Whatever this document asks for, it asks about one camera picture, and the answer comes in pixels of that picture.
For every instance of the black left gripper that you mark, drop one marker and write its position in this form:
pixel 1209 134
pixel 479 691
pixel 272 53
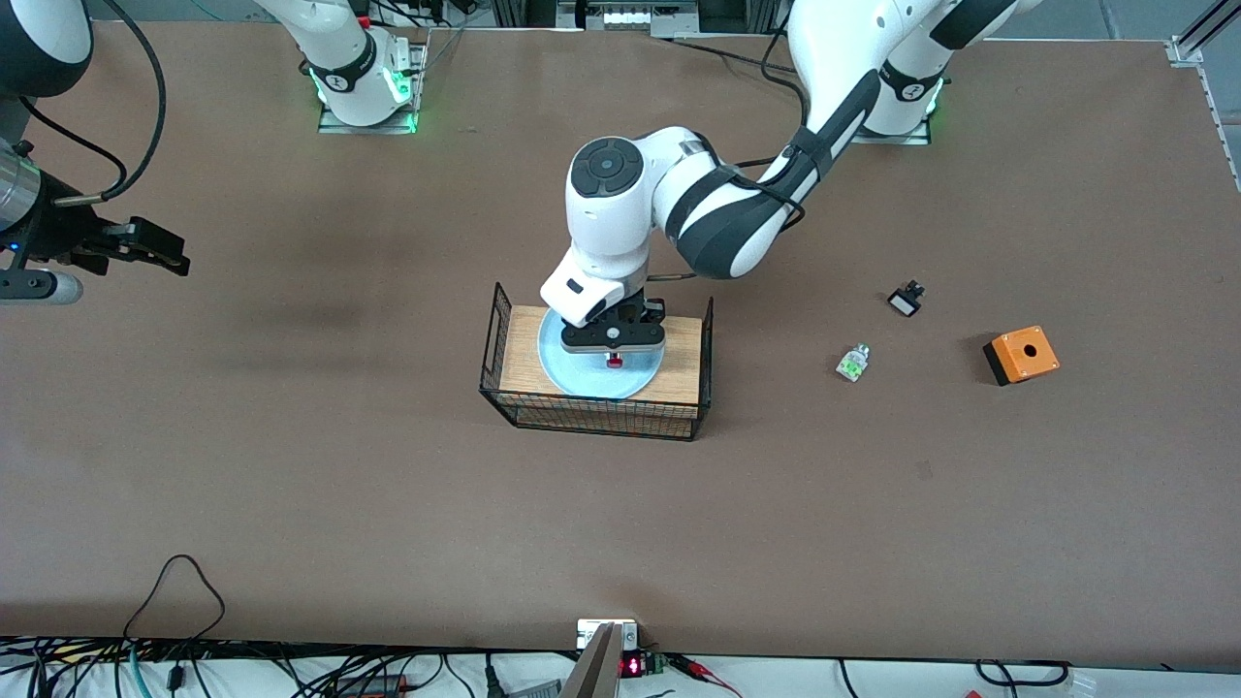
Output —
pixel 642 312

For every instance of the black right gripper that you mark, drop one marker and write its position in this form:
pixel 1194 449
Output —
pixel 60 233

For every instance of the light blue round plate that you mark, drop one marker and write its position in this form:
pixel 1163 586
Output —
pixel 582 378

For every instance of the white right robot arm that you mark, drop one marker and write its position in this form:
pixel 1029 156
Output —
pixel 339 48

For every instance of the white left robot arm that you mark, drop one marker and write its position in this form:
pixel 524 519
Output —
pixel 611 223

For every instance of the black white push button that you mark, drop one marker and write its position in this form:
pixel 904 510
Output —
pixel 905 302

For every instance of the green white contact block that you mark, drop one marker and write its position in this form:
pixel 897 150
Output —
pixel 852 364

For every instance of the white terminal strip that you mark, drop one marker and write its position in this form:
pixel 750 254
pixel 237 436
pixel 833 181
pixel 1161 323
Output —
pixel 625 17

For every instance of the red digit display module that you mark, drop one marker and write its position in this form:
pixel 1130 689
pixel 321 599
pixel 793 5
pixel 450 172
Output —
pixel 635 665

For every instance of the red clip test leads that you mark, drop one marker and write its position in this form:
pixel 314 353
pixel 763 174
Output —
pixel 703 669

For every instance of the grey metal bar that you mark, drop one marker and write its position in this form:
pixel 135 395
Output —
pixel 596 674

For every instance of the black power adapter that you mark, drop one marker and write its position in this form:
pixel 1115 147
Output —
pixel 373 685

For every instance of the black right camera mount bracket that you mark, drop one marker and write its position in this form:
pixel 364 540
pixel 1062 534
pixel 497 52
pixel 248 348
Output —
pixel 24 282

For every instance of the aluminium frame structure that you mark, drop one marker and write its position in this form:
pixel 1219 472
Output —
pixel 572 15

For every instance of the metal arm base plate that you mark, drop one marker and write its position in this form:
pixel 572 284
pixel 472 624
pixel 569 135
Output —
pixel 419 58
pixel 911 140

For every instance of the white metal bracket plate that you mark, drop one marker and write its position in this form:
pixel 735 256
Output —
pixel 589 632

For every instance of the orange button enclosure box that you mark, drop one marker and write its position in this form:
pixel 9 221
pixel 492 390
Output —
pixel 1026 354

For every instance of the metal table corner bracket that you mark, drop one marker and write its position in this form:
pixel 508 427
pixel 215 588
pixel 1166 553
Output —
pixel 1185 51

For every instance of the aluminium table edge rail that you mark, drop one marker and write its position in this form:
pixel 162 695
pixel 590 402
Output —
pixel 1222 121

